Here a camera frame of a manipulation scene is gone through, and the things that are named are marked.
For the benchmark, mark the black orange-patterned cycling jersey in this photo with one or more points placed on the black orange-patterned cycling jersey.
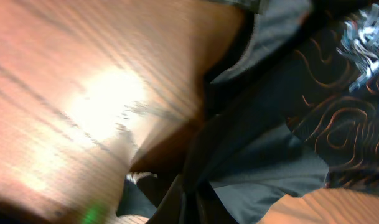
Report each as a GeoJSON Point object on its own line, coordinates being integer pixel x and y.
{"type": "Point", "coordinates": [291, 122]}

